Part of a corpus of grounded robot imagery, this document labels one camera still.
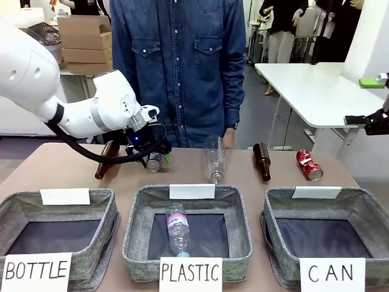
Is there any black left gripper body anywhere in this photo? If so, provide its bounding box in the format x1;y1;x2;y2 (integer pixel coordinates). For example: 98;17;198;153
125;122;173;169

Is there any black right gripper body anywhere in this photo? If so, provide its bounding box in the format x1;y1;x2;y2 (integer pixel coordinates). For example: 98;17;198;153
363;109;389;136

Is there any dark aluminium drink can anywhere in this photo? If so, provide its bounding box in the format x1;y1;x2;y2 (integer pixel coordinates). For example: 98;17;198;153
145;151;167;173

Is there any grey fabric plastic basket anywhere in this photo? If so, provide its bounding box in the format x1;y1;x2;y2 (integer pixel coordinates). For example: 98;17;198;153
122;184;253;283

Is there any crushed red soda can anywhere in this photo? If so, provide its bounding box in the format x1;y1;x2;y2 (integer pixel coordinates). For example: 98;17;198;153
295;148;324;182

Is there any grey fabric bottle basket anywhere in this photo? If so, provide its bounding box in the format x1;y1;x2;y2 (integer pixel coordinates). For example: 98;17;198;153
0;189;119;292

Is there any grey fabric can basket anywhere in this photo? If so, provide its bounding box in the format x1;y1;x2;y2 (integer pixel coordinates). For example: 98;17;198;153
260;186;389;289

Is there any white paper CAN sign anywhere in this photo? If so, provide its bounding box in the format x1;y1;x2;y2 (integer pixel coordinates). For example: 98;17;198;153
298;257;367;292

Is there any person's left hand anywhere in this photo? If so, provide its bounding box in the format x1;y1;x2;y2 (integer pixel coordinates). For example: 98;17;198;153
222;126;238;150

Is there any brown glass bottle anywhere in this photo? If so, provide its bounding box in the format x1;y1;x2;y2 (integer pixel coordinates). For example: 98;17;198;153
252;142;272;183
94;140;120;181

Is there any green flat box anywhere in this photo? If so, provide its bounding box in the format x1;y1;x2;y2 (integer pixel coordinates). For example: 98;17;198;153
358;78;387;89

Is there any blank white card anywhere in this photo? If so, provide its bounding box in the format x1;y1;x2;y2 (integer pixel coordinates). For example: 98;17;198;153
40;187;91;206
291;186;342;200
169;183;216;200

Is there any white background table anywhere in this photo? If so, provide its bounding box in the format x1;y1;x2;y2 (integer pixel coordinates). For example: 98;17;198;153
254;61;389;150

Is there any clear plastic bottle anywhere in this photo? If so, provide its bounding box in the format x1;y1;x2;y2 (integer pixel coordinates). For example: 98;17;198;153
202;136;227;185

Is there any pink-labelled plastic water bottle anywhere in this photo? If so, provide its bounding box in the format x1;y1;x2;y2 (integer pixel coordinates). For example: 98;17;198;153
165;203;192;258

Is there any person in denim shirt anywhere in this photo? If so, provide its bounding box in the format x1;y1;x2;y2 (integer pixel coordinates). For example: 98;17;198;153
108;0;248;150

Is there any closed cardboard box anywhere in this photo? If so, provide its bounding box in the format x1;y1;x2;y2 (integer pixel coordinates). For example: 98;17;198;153
61;46;114;65
64;61;114;77

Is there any bystander in dark clothes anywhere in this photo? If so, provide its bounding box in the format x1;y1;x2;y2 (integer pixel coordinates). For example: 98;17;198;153
339;0;373;64

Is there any black vertical pole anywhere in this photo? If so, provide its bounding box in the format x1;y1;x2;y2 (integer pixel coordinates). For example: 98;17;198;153
310;0;333;66

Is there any bystander in black top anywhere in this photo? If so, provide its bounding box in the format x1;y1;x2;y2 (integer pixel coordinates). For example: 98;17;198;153
258;0;309;65

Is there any white paper PLASTIC sign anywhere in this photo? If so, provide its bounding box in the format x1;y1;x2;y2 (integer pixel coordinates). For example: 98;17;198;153
158;256;224;292

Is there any open cardboard box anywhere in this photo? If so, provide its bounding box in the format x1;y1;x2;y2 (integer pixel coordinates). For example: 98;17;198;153
57;14;114;51

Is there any crate of dark items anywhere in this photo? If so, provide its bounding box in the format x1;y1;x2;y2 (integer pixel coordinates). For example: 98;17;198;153
27;22;63;47

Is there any white paper BOTTLE sign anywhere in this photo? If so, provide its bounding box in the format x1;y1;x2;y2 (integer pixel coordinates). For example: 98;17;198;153
0;252;74;292

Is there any black robot cable hose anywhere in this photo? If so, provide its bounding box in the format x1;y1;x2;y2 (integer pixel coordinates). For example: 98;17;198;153
45;102;167;167

